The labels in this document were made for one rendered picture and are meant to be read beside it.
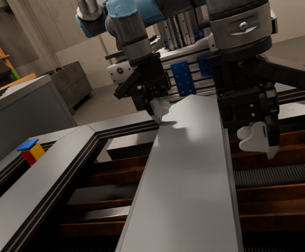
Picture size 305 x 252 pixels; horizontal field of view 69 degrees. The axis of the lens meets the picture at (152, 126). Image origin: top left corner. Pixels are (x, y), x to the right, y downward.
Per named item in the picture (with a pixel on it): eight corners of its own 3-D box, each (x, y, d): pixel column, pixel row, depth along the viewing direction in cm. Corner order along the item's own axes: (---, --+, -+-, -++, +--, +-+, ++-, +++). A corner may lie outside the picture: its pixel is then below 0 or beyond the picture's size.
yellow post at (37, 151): (56, 187, 91) (29, 150, 82) (47, 188, 92) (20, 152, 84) (63, 178, 95) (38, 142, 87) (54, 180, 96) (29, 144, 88)
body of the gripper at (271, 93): (222, 111, 42) (207, 48, 37) (273, 101, 39) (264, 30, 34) (224, 133, 36) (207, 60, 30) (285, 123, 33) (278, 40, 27)
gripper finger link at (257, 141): (242, 161, 42) (233, 119, 38) (277, 156, 40) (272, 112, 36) (244, 172, 39) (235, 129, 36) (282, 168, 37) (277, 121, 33)
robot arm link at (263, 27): (262, -1, 32) (277, 1, 25) (266, 31, 34) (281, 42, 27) (209, 17, 34) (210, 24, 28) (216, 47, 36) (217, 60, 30)
